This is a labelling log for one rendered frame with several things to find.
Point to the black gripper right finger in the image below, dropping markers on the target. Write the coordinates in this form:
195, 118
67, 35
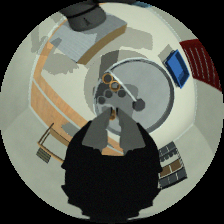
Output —
134, 137

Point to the blue crate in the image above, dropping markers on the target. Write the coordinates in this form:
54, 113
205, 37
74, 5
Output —
178, 68

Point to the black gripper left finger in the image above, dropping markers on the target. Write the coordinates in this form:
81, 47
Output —
93, 135

